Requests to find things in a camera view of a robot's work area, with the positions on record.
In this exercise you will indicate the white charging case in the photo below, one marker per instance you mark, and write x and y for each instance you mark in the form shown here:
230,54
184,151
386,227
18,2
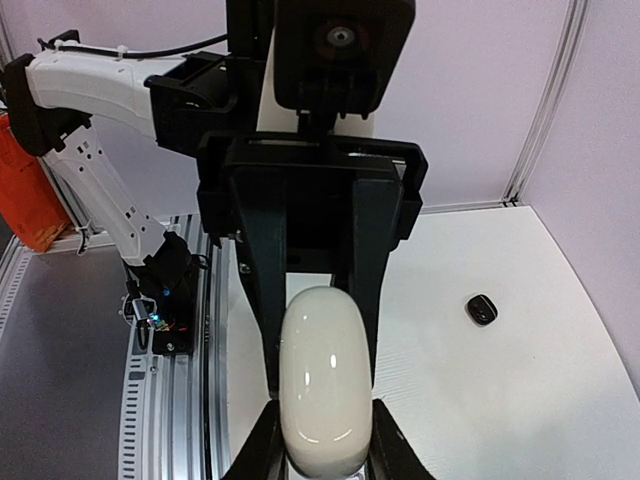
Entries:
325,384

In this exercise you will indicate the right aluminium corner post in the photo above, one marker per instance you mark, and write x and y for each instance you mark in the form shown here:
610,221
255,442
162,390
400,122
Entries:
554,88

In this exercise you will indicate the orange plastic crate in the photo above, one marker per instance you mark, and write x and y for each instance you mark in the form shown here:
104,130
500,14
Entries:
29,204

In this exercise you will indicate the black charging case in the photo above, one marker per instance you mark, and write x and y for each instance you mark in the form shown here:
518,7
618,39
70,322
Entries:
481,310

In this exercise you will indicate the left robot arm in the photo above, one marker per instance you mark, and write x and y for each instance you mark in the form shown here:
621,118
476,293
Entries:
174,97

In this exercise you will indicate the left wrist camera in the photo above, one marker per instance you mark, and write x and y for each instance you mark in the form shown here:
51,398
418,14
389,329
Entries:
324,66

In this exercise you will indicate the aluminium front rail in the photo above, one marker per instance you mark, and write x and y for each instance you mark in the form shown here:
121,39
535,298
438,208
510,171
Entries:
81,400

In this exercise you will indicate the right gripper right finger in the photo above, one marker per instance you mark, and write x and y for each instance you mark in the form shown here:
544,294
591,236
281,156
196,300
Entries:
390,455

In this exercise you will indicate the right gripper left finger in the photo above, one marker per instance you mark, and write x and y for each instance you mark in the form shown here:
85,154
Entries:
263,455

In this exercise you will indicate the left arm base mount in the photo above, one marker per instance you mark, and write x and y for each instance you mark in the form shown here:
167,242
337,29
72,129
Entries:
169,314

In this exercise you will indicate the perforated white cable tray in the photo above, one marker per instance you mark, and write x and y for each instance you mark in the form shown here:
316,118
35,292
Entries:
14,264

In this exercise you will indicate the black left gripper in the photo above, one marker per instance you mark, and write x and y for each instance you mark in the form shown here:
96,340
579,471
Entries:
262,173

